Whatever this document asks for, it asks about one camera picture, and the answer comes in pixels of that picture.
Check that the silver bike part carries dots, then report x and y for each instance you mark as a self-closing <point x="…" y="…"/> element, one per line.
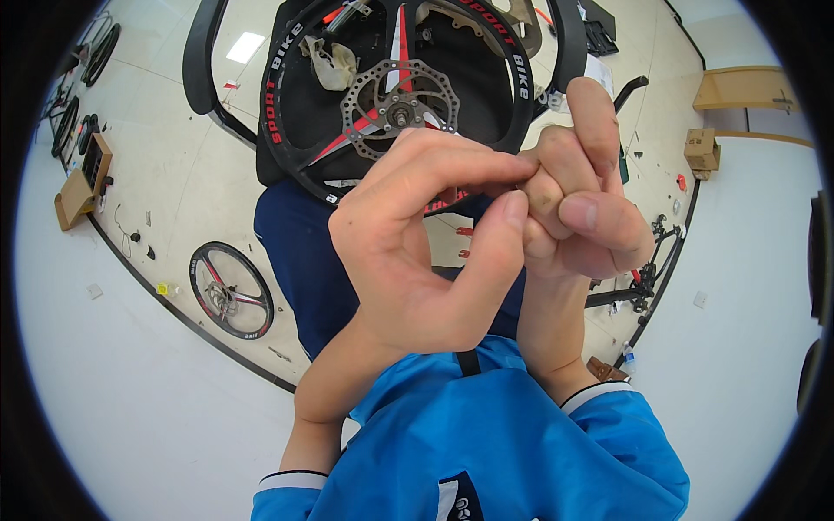
<point x="345" y="14"/>

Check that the clear water bottle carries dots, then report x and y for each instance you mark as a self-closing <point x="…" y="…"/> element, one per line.
<point x="628" y="359"/>

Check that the small closed cardboard box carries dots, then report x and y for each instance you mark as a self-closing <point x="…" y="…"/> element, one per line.
<point x="702" y="148"/>

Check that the brown object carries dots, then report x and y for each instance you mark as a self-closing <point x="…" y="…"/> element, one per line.
<point x="604" y="370"/>

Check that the black bike tyre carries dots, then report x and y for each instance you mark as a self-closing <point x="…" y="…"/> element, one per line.
<point x="65" y="127"/>
<point x="101" y="55"/>

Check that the person's left hand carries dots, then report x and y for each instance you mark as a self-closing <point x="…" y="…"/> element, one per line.
<point x="404" y="273"/>

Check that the person's legs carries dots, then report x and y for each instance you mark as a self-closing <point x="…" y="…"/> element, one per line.
<point x="306" y="260"/>

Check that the small red part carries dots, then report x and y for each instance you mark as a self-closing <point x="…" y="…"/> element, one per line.
<point x="681" y="182"/>

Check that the person's right hand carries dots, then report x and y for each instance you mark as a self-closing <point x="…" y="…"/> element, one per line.
<point x="586" y="247"/>

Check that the open cardboard box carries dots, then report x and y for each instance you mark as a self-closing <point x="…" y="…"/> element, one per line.
<point x="81" y="189"/>

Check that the black plastic tray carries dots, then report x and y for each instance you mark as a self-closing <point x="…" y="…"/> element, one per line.
<point x="599" y="29"/>

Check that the dirty white rag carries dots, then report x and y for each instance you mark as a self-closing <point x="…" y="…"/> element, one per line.
<point x="333" y="64"/>

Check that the person's body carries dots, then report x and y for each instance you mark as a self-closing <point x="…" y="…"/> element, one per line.
<point x="495" y="449"/>

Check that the small yellow object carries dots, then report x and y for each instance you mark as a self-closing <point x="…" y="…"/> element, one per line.
<point x="163" y="288"/>

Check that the white paper sheet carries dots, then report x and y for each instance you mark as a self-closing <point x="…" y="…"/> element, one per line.
<point x="599" y="75"/>

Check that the black red bike wheel with disc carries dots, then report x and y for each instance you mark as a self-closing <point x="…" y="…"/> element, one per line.
<point x="326" y="124"/>

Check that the black bike frame part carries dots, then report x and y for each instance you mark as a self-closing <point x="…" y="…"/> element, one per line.
<point x="648" y="277"/>

